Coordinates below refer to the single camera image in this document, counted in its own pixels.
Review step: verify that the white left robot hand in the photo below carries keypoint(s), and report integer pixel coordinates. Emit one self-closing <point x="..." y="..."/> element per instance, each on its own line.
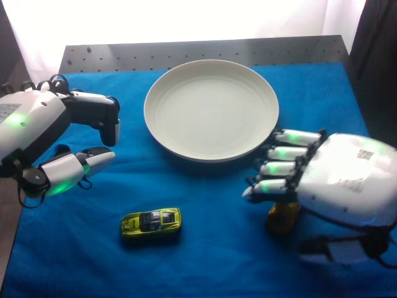
<point x="28" y="111"/>

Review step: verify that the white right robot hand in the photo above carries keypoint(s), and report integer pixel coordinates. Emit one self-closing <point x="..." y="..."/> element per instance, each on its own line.
<point x="347" y="177"/>

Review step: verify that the yellow toy car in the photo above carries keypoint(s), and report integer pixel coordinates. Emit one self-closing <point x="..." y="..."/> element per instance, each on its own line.
<point x="282" y="220"/>

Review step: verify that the green toy car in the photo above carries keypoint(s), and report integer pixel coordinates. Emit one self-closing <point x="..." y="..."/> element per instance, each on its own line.
<point x="152" y="223"/>

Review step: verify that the white round plate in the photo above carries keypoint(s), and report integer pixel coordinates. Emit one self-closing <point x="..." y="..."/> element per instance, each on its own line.
<point x="211" y="111"/>

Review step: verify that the blue cloth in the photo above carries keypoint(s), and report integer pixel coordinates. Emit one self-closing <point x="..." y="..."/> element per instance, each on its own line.
<point x="198" y="264"/>

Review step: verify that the white curtain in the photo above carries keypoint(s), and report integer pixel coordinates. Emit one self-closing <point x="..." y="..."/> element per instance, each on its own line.
<point x="186" y="21"/>

